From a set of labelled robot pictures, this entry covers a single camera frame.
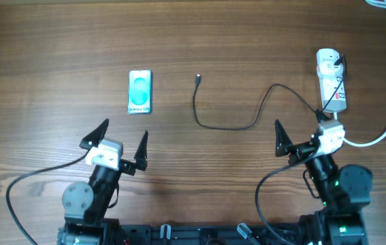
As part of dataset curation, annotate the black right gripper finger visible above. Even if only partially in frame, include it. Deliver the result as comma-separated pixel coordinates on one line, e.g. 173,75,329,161
274,120,293,157
315,109,331,123

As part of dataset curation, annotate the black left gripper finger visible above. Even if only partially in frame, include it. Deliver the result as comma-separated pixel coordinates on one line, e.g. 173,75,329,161
134,131,148,172
79,118,110,149

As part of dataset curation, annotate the turquoise screen smartphone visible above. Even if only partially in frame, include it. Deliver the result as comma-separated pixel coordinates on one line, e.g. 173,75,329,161
127,70,152,114

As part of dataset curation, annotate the black USB charging cable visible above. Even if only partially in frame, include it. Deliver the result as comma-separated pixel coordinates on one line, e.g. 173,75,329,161
192,53,348,131

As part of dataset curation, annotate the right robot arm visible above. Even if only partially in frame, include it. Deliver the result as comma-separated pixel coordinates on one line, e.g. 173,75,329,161
274,110,372,245

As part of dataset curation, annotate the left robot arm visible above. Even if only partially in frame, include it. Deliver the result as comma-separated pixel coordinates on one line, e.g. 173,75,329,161
57,119,148,245

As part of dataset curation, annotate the white USB charger plug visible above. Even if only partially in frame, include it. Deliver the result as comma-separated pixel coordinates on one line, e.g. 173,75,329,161
317,60,344,78

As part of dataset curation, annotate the white power strip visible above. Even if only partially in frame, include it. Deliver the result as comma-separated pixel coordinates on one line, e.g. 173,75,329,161
316,48,347,114

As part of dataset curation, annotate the black right camera cable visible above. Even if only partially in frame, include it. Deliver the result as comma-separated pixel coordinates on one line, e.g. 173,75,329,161
255,137,321,245

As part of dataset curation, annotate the black camera cable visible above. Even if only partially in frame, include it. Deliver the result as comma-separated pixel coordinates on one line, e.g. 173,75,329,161
5,151,91,245
255,137,321,245

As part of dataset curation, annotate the black left camera cable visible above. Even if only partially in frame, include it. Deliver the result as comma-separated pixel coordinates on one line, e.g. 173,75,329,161
5,151,91,245

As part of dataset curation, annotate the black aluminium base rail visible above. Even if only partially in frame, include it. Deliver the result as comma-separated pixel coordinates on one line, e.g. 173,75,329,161
56,223,316,245

